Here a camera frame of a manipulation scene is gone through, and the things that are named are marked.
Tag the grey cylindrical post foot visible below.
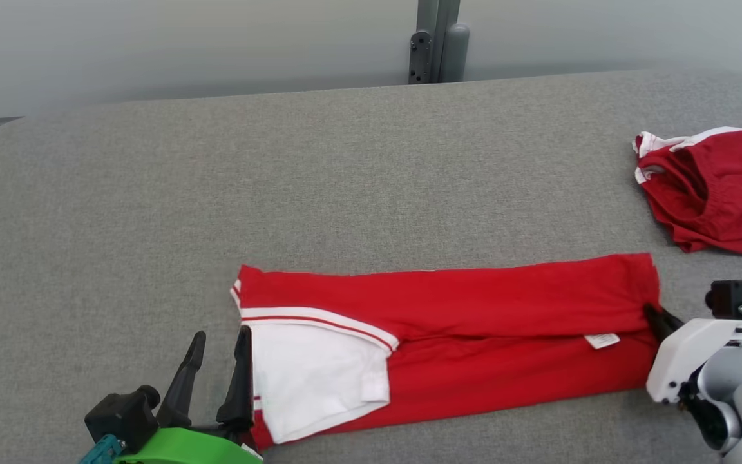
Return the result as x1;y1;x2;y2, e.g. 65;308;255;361
439;24;471;83

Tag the red white-sleeved shirt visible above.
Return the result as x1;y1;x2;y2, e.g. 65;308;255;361
231;253;663;452

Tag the grey fabric padded surface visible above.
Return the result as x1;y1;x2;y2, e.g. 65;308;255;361
0;68;742;464

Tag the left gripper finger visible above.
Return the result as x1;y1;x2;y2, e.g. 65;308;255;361
157;331;207;430
216;325;256;439

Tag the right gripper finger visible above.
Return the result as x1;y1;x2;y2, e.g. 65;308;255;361
642;304;685;343

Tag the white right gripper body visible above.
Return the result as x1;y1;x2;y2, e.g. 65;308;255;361
645;316;742;405

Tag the grey upright metal post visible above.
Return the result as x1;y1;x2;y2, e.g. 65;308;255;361
416;0;462;83

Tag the black post bracket plate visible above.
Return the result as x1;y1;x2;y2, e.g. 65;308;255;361
408;29;433;85

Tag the red shorts white trim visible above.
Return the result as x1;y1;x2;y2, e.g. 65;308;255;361
632;126;742;258

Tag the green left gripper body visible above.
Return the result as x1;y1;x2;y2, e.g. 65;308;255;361
113;422;263;464

